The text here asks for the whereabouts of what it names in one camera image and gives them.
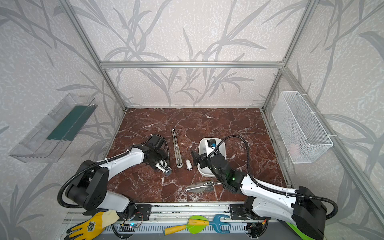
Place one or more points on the yellow green toy tool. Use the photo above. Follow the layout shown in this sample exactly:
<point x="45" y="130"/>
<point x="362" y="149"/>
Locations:
<point x="195" y="225"/>

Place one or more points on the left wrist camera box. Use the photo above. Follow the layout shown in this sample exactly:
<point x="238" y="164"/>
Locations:
<point x="163" y="165"/>

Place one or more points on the white rectangular staple tray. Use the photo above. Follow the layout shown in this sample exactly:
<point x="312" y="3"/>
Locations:
<point x="206" y="172"/>

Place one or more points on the pink item in basket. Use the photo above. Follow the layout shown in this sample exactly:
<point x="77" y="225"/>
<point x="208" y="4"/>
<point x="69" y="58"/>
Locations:
<point x="294" y="151"/>

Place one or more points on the silver metal garden trowel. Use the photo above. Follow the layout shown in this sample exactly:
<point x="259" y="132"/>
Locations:
<point x="202" y="187"/>

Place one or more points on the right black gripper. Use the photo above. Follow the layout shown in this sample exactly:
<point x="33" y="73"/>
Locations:
<point x="202" y="160"/>

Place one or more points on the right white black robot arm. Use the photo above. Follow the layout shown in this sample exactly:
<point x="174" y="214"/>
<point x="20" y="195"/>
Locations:
<point x="298" y="207"/>

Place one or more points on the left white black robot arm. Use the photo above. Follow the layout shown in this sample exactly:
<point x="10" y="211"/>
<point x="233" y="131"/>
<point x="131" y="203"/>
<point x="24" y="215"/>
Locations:
<point x="88" y="187"/>

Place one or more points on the small white mini stapler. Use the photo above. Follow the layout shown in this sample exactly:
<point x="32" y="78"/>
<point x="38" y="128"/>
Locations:
<point x="189" y="165"/>

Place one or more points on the green black work glove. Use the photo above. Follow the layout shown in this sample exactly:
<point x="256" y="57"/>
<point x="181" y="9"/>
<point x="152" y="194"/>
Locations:
<point x="298" y="232"/>

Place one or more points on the right electronics board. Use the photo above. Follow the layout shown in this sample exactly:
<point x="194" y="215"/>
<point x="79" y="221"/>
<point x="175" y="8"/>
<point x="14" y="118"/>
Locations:
<point x="255" y="230"/>

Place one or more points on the blue plastic toy wrench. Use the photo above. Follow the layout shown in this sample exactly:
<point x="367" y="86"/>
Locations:
<point x="217" y="224"/>

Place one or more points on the electronics board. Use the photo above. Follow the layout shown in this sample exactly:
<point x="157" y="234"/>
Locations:
<point x="129" y="227"/>
<point x="255" y="230"/>

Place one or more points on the white wire mesh basket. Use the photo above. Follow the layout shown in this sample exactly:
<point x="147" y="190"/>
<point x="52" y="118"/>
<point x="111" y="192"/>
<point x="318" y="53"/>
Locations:
<point x="298" y="124"/>

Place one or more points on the clear acrylic wall shelf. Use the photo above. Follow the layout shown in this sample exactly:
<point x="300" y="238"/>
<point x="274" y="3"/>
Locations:
<point x="48" y="141"/>

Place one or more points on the yellow work glove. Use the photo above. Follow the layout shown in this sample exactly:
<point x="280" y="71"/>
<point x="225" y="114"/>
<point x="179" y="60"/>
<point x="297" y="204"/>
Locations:
<point x="93" y="227"/>

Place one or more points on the left electronics board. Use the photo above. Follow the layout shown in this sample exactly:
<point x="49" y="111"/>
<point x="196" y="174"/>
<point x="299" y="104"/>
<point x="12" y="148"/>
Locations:
<point x="129" y="227"/>

